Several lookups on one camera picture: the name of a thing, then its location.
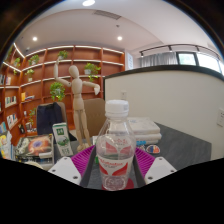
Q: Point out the wooden artist mannequin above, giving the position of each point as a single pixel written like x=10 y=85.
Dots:
x=79 y=100

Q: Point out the ceiling air vent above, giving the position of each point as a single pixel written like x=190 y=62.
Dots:
x=107 y=14

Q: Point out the grey curtain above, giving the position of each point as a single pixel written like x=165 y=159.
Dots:
x=158 y=60

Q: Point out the flat round red coaster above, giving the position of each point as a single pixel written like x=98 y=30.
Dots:
x=129 y=184

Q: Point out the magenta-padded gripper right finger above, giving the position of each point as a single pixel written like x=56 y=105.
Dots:
x=160 y=168

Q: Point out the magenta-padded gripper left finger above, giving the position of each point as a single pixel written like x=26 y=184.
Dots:
x=65 y=168

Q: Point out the white wall socket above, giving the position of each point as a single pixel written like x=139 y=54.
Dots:
x=220 y=117

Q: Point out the clear plastic water bottle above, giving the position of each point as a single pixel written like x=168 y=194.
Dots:
x=115 y=150

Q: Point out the galaxy cover book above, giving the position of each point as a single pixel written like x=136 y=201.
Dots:
x=35 y=145

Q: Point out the wooden bookshelf unit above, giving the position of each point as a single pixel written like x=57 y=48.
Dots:
x=43 y=83

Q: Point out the window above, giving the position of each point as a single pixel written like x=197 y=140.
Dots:
x=203 y=61

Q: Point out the chair with dark jacket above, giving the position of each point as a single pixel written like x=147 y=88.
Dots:
x=50 y=118

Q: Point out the recessed ceiling light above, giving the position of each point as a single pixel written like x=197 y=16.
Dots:
x=119 y=38
x=35 y=38

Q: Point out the white box stack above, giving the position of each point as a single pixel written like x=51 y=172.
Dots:
x=145 y=128

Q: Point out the white wall switch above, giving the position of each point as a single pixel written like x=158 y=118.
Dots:
x=123 y=95

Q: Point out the tall green white carton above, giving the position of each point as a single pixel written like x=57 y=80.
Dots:
x=62 y=140

